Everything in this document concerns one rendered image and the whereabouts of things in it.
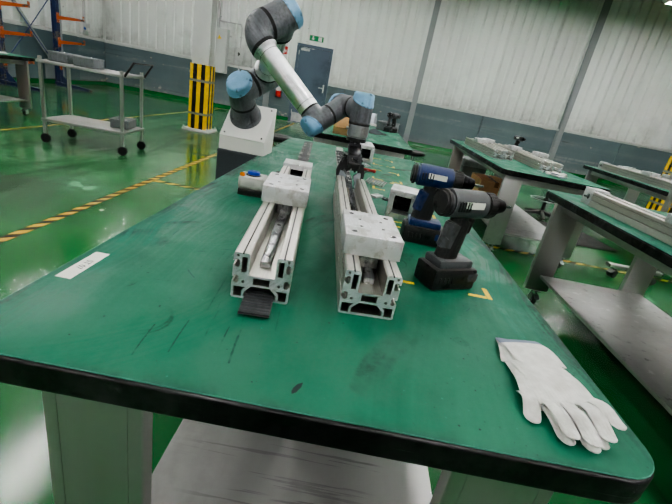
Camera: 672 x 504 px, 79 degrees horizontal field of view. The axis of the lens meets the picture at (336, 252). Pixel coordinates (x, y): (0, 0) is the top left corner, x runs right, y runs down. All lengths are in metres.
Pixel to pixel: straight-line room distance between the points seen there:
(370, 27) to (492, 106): 4.02
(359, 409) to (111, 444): 0.43
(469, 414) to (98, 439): 0.57
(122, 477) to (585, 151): 13.76
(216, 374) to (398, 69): 12.13
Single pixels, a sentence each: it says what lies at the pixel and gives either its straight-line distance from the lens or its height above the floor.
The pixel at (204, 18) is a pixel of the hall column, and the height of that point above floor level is 1.79.
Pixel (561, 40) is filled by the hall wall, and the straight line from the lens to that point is 13.52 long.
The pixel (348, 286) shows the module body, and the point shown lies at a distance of 0.71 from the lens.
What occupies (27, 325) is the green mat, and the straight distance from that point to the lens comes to 0.69.
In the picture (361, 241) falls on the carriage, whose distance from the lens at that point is 0.75.
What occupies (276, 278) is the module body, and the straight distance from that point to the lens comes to 0.71.
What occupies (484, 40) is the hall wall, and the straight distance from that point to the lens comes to 12.91.
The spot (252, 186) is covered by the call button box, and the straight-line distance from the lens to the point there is 1.33.
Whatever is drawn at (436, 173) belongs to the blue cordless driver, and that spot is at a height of 0.98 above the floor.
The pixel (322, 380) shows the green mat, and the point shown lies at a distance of 0.58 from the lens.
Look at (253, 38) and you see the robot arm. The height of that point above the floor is 1.25.
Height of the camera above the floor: 1.14
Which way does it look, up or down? 22 degrees down
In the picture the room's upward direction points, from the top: 11 degrees clockwise
